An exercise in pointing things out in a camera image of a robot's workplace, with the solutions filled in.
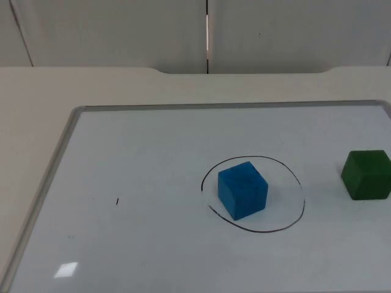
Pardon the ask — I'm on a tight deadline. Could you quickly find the blue cube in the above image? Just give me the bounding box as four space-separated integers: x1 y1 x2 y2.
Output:
217 161 269 221

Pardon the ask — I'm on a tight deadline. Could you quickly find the grey-framed whiteboard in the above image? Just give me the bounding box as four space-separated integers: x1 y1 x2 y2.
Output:
0 99 391 293

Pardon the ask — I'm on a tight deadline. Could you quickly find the green cube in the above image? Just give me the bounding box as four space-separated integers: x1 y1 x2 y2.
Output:
340 150 391 201

